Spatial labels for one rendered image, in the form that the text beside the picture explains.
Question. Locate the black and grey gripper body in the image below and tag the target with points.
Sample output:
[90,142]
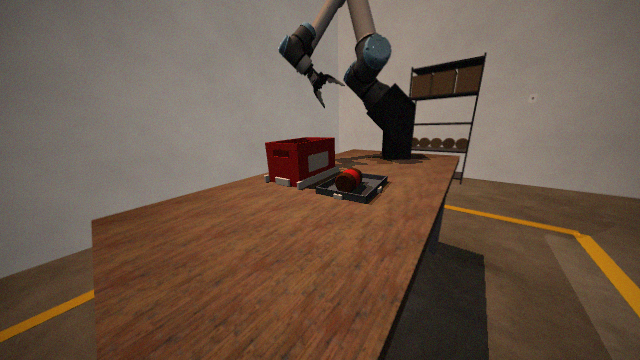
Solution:
[319,86]

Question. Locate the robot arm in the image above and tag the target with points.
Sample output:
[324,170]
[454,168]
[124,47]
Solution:
[372,51]

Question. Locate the dark red open crate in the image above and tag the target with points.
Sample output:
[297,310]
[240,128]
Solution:
[299,161]

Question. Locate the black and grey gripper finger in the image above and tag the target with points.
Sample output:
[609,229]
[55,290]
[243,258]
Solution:
[331,79]
[318,95]

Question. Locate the brown bottle with red label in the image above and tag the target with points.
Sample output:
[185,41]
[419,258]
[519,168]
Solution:
[348,180]

